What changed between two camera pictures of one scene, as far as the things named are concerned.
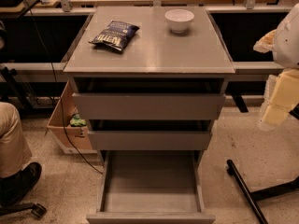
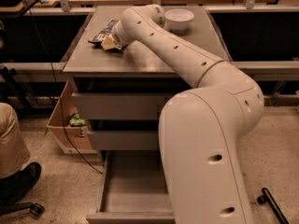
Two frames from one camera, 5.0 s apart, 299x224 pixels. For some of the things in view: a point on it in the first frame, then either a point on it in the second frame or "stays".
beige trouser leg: x=14 y=151 stays
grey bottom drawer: x=150 y=187 stays
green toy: x=77 y=121 stays
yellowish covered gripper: x=287 y=44 to x=117 y=36
